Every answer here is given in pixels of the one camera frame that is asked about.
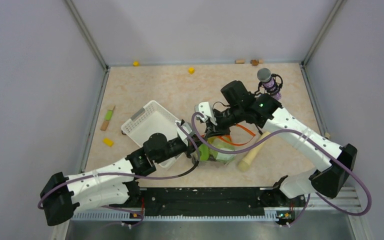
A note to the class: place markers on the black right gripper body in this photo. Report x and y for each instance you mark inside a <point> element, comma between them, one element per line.
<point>227,119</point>

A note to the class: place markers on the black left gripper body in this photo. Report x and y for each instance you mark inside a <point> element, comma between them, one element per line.
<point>175,148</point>

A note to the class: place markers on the pale green cabbage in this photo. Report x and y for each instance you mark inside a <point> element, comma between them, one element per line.
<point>224,146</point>

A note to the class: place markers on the green pepper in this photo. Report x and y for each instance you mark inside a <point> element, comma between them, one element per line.
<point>204,152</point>

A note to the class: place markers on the clear zip bag orange zipper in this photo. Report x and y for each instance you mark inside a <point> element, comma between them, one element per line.
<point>228,139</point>

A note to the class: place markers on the white plastic basket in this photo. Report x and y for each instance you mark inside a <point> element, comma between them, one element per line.
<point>151,119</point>

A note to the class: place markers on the microphone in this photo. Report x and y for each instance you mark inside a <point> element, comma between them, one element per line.
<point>272,83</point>

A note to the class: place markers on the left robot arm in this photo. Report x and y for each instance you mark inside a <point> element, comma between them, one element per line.
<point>115,184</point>

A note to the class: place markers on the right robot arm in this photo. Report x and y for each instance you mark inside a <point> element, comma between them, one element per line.
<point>328,158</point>

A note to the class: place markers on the cork piece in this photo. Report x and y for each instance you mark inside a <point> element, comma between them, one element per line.
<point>240,61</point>

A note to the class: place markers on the yellow cube on table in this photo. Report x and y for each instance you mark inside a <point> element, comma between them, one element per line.
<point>191,70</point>

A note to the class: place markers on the yellow block left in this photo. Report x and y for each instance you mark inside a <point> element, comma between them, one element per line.
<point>108,142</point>

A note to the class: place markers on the green and wood stick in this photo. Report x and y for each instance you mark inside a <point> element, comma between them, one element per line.
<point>107,117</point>

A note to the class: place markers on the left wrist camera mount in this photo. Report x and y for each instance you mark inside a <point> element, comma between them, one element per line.
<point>184,131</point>

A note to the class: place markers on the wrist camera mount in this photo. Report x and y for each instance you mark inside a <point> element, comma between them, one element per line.
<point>184,131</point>
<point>206,113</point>

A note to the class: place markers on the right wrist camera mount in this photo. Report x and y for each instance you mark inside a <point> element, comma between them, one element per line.
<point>206,113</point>

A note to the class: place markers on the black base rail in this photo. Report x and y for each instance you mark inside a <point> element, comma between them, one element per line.
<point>204,201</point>

